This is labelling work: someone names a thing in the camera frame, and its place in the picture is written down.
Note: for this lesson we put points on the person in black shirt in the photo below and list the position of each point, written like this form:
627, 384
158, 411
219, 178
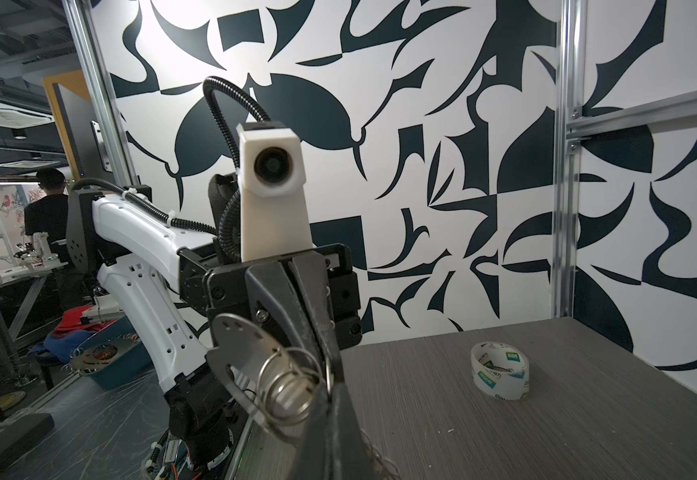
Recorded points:
50, 215

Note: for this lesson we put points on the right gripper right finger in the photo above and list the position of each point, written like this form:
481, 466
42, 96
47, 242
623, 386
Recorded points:
351, 459

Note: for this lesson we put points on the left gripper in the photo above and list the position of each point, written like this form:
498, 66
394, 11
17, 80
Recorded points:
308, 299

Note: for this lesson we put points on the clear tape roll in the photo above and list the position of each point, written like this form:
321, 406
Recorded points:
500, 371

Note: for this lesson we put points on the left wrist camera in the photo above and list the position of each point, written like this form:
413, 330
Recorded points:
273, 216

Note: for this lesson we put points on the metal keyring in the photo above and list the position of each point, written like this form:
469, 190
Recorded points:
287, 384

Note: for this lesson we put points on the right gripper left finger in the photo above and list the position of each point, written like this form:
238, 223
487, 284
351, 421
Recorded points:
315, 455

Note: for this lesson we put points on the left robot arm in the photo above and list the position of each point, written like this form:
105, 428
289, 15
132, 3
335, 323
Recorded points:
133, 248

